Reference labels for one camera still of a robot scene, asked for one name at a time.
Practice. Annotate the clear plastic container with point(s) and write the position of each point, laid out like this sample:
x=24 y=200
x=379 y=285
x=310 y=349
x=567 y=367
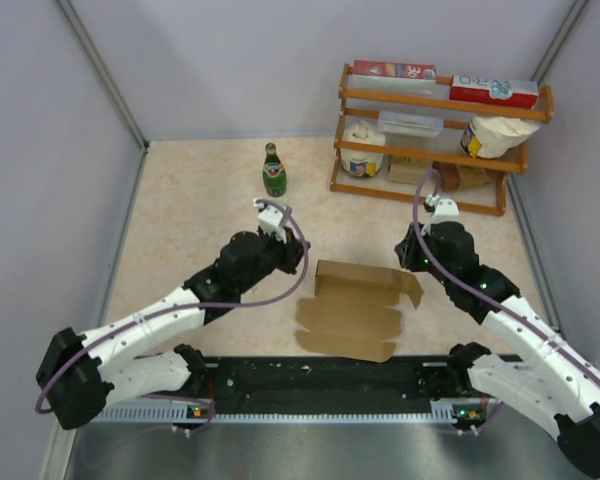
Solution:
x=409 y=124

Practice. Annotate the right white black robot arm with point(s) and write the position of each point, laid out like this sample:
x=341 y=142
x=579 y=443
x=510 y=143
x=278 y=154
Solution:
x=556 y=388

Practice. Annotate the right aluminium frame post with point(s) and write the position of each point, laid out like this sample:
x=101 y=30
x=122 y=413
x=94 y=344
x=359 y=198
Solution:
x=568 y=25

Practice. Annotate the brown cardboard box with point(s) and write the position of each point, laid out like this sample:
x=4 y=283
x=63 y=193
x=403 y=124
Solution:
x=353 y=311

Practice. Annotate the wooden shelf rack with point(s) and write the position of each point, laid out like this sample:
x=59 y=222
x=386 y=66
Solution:
x=440 y=149

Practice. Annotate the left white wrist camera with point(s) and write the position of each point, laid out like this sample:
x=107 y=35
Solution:
x=273 y=218

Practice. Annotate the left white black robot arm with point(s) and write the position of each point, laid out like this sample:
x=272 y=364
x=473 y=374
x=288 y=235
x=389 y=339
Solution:
x=83 y=373

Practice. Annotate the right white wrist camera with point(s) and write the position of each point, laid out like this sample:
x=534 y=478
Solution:
x=441 y=209

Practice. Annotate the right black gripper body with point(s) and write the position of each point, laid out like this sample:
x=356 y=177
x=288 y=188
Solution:
x=416 y=258

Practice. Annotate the brown brick block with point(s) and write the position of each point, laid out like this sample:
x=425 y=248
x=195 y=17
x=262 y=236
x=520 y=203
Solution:
x=449 y=176

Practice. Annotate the red foil box left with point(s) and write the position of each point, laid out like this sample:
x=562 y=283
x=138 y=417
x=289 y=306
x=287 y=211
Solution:
x=392 y=70

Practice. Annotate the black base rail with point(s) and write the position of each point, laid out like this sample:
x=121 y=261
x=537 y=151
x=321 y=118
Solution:
x=325 y=385

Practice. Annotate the aluminium corner frame post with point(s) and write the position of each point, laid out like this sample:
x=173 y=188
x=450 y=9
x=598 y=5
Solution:
x=101 y=71

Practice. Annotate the red white box right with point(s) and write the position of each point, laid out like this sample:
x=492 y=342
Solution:
x=502 y=92

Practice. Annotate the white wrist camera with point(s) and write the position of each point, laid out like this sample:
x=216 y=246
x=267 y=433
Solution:
x=273 y=218
x=441 y=209

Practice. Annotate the tan cardboard block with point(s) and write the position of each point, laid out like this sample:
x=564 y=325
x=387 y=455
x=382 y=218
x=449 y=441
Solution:
x=407 y=170

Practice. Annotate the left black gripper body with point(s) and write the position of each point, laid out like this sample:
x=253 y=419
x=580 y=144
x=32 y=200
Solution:
x=286 y=258

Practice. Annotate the green glass bottle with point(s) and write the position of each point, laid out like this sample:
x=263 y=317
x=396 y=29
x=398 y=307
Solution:
x=273 y=172

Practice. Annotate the large white bag right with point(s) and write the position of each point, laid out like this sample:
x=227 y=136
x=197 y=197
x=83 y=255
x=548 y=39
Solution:
x=490 y=137

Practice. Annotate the crumpled brown paper bag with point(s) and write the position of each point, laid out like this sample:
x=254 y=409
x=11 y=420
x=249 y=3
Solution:
x=473 y=177

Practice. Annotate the white bag left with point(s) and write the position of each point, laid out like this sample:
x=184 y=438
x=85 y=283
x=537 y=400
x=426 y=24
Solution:
x=362 y=163

